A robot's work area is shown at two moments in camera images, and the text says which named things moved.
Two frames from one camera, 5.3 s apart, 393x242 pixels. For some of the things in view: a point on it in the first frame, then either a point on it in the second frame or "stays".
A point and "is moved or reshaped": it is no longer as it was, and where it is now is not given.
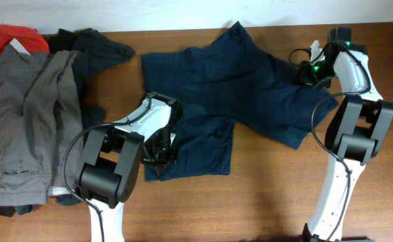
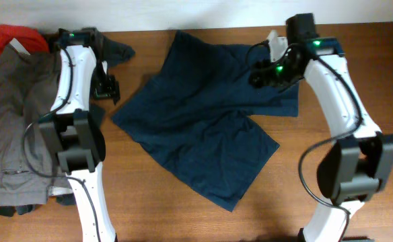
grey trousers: (36, 115) stays
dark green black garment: (95, 49) stays
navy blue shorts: (229, 81) is moved or reshaped
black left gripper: (160, 163) -> (112, 91)
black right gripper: (305, 77) -> (261, 70)
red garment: (29, 37) stays
